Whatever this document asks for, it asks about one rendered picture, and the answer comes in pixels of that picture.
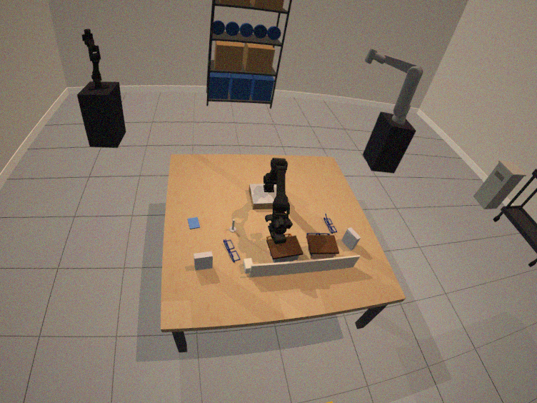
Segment blue flat square tile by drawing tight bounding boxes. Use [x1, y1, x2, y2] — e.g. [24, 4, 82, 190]
[188, 217, 200, 229]

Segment long white rectangular panel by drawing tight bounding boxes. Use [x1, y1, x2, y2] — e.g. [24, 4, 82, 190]
[249, 255, 360, 278]

